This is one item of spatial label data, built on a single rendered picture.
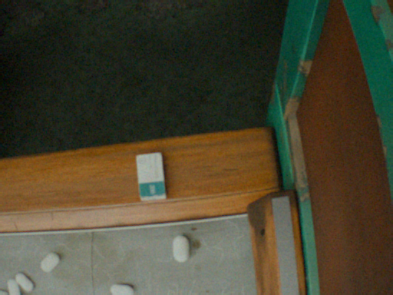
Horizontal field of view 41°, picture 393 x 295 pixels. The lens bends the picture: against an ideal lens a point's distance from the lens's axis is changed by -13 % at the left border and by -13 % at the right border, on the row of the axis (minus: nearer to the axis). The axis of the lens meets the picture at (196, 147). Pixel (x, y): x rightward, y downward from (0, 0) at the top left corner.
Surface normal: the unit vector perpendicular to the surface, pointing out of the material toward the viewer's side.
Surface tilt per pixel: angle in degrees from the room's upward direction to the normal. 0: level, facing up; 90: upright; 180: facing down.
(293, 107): 90
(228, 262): 0
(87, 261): 0
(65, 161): 0
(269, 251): 67
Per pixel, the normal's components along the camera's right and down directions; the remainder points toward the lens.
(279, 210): -0.02, -0.32
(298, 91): 0.11, 0.94
